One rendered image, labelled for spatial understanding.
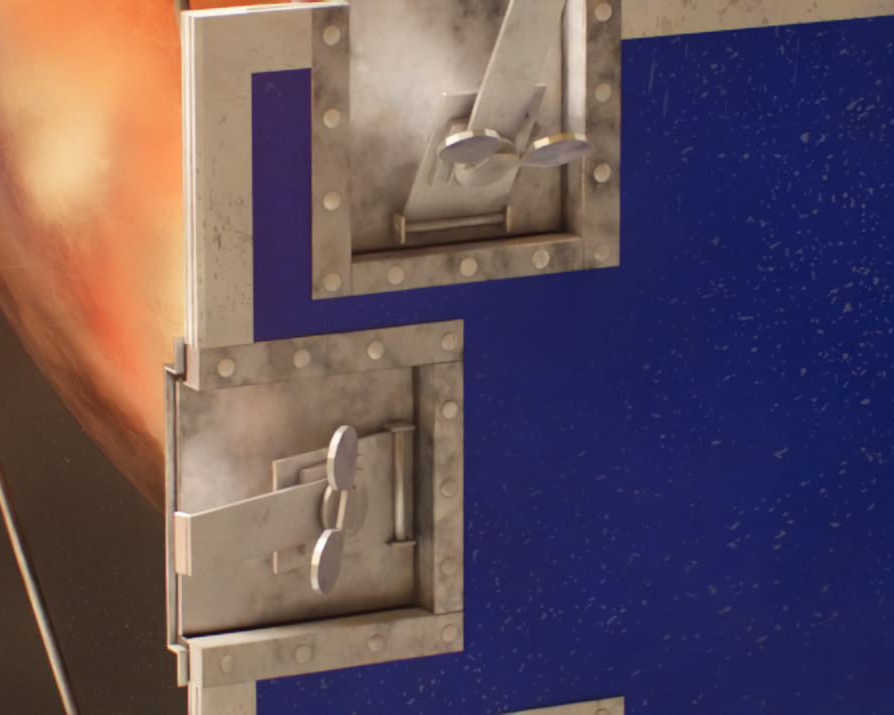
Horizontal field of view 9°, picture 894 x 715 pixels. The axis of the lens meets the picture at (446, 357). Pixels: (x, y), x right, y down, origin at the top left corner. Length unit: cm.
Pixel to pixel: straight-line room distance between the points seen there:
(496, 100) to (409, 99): 5
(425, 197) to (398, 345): 6
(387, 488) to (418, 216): 10
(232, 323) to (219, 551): 8
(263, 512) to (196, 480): 4
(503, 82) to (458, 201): 7
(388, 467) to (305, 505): 5
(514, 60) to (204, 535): 20
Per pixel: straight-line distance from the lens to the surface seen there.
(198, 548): 202
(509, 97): 204
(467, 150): 204
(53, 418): 316
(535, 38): 203
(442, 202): 208
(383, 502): 210
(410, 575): 212
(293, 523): 205
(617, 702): 215
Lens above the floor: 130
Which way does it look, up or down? 13 degrees down
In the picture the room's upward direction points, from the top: straight up
